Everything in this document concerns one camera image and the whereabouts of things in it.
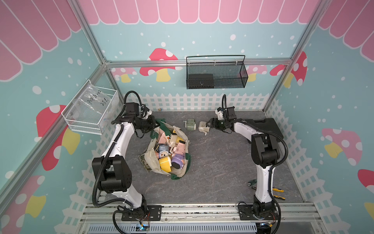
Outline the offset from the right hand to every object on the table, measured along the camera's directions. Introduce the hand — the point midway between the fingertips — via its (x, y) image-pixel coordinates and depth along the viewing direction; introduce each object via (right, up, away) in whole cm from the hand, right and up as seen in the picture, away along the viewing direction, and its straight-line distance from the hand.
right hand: (209, 123), depth 101 cm
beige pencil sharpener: (-4, -3, +5) cm, 7 cm away
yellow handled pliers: (+36, -37, -20) cm, 56 cm away
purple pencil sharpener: (-20, -21, -20) cm, 35 cm away
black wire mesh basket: (+4, +34, -7) cm, 35 cm away
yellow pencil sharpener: (-27, -22, -22) cm, 41 cm away
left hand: (-31, -1, -16) cm, 35 cm away
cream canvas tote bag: (-36, -19, -23) cm, 47 cm away
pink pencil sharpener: (-19, -15, -14) cm, 28 cm away
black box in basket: (-7, +25, -14) cm, 30 cm away
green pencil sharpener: (-13, 0, +5) cm, 14 cm away
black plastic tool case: (+44, -1, +5) cm, 45 cm away
